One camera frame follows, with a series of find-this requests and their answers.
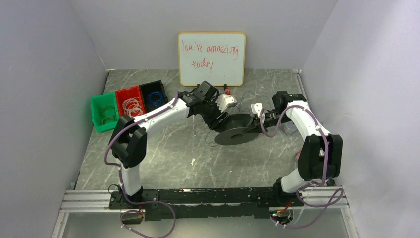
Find black cable spool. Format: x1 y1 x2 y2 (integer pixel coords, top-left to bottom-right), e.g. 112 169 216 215
214 114 260 146

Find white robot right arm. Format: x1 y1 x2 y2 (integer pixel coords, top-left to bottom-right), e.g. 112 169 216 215
250 91 343 193

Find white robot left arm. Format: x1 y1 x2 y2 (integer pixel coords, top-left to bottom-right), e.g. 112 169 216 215
104 81 237 202

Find clear plastic cup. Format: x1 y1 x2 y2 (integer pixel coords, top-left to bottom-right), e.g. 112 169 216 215
282 121 297 136

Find whiteboard with red writing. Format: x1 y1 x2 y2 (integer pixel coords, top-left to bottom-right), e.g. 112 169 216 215
178 32 246 87

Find black plastic bin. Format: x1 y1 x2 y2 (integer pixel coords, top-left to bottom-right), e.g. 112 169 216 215
139 80 168 113

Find red plastic bin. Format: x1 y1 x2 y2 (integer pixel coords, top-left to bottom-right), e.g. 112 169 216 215
115 86 146 118

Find green plastic bin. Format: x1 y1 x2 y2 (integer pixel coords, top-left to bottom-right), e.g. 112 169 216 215
90 92 119 133

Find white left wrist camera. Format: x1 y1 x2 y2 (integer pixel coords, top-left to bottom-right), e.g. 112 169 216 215
216 89 238 113

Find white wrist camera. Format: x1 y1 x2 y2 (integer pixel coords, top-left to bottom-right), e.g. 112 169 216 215
216 89 238 113
249 103 263 118

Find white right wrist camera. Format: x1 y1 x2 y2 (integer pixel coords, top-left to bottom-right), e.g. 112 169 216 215
249 103 263 118

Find blue coiled cables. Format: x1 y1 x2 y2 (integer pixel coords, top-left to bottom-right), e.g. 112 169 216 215
146 91 165 108

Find white coiled cables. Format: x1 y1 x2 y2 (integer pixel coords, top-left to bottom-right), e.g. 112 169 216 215
122 97 145 118

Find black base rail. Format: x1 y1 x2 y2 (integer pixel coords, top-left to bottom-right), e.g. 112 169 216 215
109 185 303 221

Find aluminium frame rail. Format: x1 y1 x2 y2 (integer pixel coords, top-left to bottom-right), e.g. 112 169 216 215
53 186 359 238

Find green coiled cables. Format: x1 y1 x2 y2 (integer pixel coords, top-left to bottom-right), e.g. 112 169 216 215
100 106 119 126

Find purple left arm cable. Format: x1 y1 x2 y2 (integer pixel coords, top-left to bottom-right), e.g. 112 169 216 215
104 91 178 238

